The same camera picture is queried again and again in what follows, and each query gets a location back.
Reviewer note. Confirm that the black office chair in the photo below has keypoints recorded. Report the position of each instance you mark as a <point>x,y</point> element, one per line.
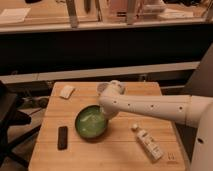
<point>11,116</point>

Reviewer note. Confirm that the white tube bottle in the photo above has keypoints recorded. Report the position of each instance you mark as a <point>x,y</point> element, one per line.
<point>148,143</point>

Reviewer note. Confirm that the green ceramic bowl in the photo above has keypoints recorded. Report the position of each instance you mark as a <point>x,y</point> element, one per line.
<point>90,122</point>

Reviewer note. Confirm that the black rectangular bar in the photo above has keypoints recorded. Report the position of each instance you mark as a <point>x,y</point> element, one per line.
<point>62,137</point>

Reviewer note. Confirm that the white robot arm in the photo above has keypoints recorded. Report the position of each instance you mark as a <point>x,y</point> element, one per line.
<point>189,110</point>

